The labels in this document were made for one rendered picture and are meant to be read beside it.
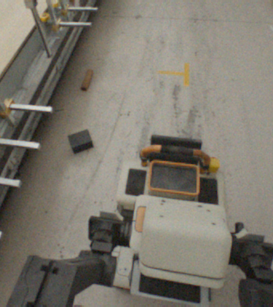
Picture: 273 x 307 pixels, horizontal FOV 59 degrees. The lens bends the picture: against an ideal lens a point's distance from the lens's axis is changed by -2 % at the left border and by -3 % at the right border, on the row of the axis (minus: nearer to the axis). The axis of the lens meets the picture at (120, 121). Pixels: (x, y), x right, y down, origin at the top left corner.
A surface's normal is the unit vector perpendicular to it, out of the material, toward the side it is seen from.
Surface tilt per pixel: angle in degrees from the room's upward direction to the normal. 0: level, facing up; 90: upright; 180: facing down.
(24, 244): 0
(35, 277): 14
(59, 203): 0
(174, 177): 0
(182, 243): 42
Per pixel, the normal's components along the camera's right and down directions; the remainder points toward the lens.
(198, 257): -0.17, 0.08
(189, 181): -0.07, -0.61
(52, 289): -0.02, -0.77
